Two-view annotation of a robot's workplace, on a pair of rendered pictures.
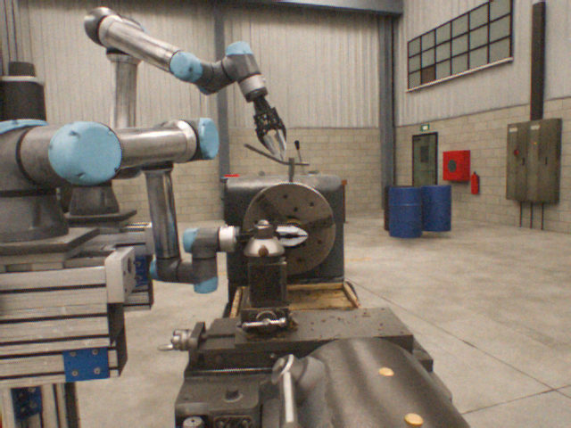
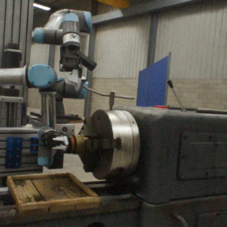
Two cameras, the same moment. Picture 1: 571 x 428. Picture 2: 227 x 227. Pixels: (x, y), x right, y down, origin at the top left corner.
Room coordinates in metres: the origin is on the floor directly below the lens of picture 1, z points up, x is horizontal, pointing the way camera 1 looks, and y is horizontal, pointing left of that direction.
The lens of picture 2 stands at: (0.94, -1.18, 1.29)
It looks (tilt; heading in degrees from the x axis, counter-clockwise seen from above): 3 degrees down; 65
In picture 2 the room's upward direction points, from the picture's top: 5 degrees clockwise
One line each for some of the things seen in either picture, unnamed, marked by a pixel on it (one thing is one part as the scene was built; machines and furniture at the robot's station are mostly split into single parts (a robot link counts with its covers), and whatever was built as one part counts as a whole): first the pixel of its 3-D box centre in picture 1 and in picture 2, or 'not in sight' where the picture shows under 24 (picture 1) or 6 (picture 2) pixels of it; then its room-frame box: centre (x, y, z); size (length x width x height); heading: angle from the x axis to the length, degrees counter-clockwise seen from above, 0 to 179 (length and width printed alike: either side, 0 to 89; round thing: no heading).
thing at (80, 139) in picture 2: (291, 234); (77, 144); (1.32, -0.01, 1.08); 0.09 x 0.09 x 0.09; 4
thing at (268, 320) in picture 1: (266, 309); not in sight; (0.85, 0.05, 0.99); 0.20 x 0.10 x 0.05; 3
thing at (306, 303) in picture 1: (294, 304); (49, 189); (1.21, -0.01, 0.89); 0.36 x 0.30 x 0.04; 93
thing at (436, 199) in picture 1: (435, 208); not in sight; (8.25, -2.92, 0.44); 0.59 x 0.59 x 0.88
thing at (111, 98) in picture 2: (291, 174); (111, 103); (1.46, -0.02, 1.26); 0.02 x 0.02 x 0.12; 52
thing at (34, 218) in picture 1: (27, 212); not in sight; (0.86, 0.54, 1.21); 0.15 x 0.15 x 0.10
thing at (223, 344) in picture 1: (298, 335); not in sight; (0.82, -0.01, 0.95); 0.43 x 0.17 x 0.05; 93
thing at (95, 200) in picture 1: (94, 197); (53, 106); (1.34, 0.62, 1.21); 0.15 x 0.15 x 0.10
